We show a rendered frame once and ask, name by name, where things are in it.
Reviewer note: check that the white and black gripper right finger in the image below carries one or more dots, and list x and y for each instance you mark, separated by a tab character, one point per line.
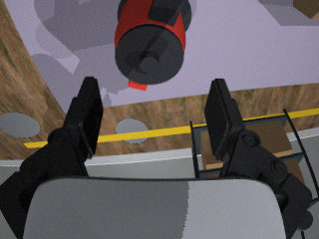
242	155

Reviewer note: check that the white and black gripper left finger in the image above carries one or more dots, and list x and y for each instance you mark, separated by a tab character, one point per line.
67	149

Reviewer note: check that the red kettle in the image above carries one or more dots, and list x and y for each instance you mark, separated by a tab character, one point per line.
149	46

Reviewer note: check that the dark grey round disk with center stud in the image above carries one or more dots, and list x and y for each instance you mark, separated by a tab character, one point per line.
185	13

